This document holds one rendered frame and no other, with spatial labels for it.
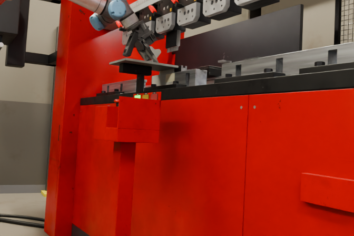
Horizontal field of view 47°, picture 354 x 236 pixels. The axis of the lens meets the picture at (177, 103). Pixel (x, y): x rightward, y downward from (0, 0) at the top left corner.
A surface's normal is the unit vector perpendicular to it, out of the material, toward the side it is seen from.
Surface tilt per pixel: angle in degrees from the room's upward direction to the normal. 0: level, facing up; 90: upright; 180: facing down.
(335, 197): 90
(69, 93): 90
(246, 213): 90
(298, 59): 90
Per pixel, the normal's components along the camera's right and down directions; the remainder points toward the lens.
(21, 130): 0.44, -0.04
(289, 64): -0.85, -0.08
